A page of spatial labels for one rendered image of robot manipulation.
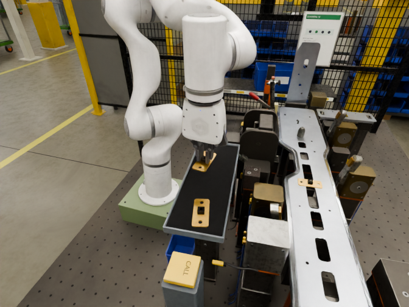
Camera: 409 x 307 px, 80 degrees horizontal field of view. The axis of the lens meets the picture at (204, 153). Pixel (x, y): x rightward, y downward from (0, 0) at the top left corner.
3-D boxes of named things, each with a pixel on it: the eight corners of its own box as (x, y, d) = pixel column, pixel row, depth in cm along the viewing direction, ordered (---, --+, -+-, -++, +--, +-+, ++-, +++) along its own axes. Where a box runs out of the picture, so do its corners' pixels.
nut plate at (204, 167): (205, 172, 62) (205, 169, 61) (191, 169, 63) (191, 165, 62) (216, 154, 68) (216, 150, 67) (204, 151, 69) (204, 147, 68)
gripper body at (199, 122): (176, 96, 53) (179, 139, 59) (220, 103, 50) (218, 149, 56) (190, 84, 58) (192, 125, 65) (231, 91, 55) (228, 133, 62)
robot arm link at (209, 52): (215, 75, 58) (179, 81, 54) (216, 10, 50) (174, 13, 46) (234, 86, 52) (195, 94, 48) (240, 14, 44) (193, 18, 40)
